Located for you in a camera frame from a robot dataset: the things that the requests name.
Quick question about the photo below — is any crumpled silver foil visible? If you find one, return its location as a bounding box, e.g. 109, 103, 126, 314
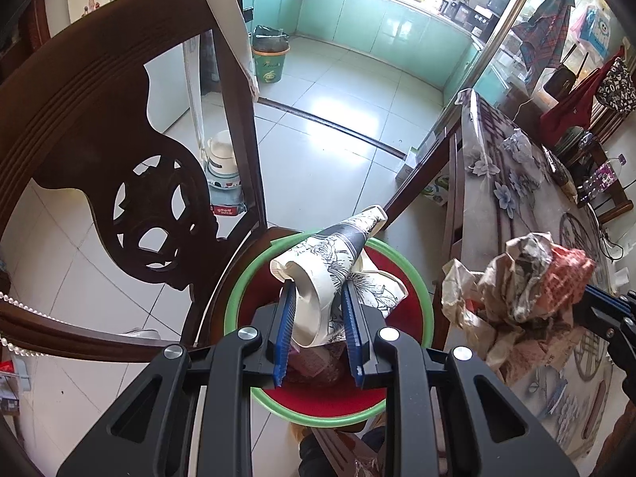
499, 128, 533, 165

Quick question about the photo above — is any green trash bin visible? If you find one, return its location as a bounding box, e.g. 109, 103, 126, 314
251, 25, 291, 85

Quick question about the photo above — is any crushed floral paper cup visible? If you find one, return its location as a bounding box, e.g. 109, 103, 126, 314
270, 204, 388, 349

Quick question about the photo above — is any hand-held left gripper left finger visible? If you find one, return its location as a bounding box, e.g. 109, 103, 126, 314
57, 281, 299, 477

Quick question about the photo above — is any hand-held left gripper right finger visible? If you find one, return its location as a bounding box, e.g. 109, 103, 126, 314
340, 281, 580, 477

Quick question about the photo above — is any purple label plastic bottle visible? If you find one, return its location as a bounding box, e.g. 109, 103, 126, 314
579, 156, 627, 204

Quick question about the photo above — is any white rice cooker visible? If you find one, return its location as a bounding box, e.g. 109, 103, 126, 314
204, 130, 244, 190

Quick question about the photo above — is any white floral paper cup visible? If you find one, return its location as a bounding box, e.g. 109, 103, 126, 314
348, 248, 411, 319

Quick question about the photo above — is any brown wooden chair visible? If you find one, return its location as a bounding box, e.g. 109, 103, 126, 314
561, 104, 634, 224

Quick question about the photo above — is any brown paper wrapper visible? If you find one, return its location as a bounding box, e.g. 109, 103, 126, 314
441, 231, 597, 383

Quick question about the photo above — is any dark red garment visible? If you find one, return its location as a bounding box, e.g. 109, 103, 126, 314
539, 70, 604, 137

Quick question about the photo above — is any blue white printed bag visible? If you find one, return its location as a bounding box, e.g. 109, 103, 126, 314
576, 5, 612, 55

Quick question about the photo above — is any black shoulder bag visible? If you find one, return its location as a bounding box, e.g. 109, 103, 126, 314
541, 62, 577, 100

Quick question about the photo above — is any red bin with green rim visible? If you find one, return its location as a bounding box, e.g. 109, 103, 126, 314
223, 229, 433, 427

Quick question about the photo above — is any white refrigerator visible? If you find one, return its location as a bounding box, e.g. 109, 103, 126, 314
42, 0, 204, 132

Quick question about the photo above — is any floral cardboard box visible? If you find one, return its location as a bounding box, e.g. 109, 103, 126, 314
420, 174, 450, 207

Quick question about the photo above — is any hanging plaid cloth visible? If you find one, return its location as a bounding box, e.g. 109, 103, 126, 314
512, 0, 577, 90

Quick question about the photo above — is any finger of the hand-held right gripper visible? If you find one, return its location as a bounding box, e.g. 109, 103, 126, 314
571, 285, 636, 373

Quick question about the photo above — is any white cloth strap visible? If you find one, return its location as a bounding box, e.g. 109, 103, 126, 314
191, 0, 260, 103

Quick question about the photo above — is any black white patterned bag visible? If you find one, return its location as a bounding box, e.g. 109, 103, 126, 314
596, 57, 636, 110

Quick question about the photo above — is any carved dark wooden chair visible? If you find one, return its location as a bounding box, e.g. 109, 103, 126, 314
0, 0, 269, 363

